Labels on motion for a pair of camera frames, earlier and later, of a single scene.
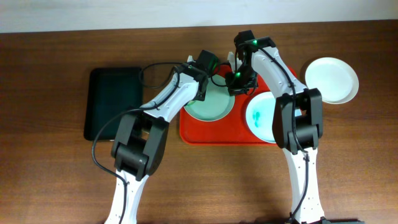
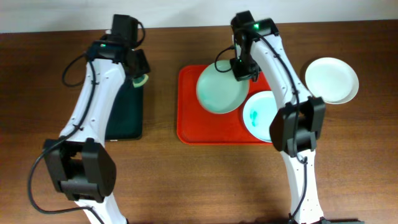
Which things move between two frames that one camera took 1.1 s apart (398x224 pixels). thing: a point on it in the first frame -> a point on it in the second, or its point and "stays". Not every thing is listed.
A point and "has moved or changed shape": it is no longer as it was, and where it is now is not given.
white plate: [337, 79] stays
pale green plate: [217, 102] has moved or changed shape
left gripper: [204, 61] -> [141, 66]
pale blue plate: [259, 113] stays
